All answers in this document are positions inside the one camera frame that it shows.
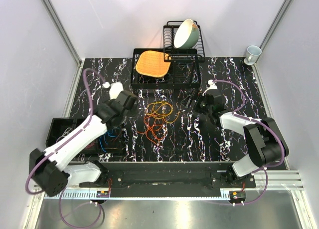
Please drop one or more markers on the white mug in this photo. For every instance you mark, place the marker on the white mug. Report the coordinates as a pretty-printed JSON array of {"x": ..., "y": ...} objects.
[{"x": 252, "y": 54}]

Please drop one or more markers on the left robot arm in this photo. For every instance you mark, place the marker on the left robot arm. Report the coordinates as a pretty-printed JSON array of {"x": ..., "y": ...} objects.
[{"x": 50, "y": 168}]

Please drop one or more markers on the black sorting bin middle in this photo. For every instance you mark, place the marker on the black sorting bin middle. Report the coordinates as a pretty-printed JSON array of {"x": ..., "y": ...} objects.
[{"x": 91, "y": 147}]

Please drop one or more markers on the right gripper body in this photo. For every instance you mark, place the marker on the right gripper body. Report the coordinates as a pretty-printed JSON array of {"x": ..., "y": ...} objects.
[{"x": 201, "y": 105}]

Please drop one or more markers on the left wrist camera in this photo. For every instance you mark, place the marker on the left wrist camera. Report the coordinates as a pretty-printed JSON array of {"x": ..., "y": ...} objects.
[{"x": 114, "y": 89}]

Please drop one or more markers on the black sorting bin right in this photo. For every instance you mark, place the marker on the black sorting bin right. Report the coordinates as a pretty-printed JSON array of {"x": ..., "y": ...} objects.
[{"x": 111, "y": 142}]

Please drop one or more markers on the black sorting bin left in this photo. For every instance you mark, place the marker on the black sorting bin left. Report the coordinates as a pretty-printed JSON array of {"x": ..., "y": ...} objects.
[{"x": 57, "y": 127}]

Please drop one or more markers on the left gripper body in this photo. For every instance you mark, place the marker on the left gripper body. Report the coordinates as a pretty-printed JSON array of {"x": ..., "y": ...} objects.
[{"x": 111, "y": 101}]

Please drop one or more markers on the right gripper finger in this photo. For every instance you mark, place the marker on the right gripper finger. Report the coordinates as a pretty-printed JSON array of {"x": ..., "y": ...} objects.
[
  {"x": 191, "y": 96},
  {"x": 190, "y": 103}
]

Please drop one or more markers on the black dish rack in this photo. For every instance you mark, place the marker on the black dish rack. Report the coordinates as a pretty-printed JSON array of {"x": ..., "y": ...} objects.
[{"x": 184, "y": 68}]

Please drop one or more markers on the black sorting bin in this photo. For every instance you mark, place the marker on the black sorting bin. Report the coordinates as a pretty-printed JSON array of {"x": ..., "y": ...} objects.
[
  {"x": 91, "y": 147},
  {"x": 57, "y": 127},
  {"x": 111, "y": 142}
]

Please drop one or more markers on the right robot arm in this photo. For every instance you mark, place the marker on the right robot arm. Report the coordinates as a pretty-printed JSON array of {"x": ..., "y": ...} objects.
[{"x": 265, "y": 143}]

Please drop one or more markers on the green white bowl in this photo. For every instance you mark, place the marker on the green white bowl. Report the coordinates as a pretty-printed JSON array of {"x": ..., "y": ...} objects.
[{"x": 187, "y": 35}]

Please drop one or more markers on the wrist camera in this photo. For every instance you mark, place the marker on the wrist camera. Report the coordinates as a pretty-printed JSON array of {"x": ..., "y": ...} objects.
[
  {"x": 114, "y": 89},
  {"x": 211, "y": 88}
]

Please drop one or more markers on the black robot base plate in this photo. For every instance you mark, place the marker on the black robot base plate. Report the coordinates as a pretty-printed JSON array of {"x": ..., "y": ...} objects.
[{"x": 209, "y": 174}]

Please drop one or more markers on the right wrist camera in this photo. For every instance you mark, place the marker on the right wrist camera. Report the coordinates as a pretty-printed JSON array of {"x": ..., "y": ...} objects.
[{"x": 211, "y": 88}]

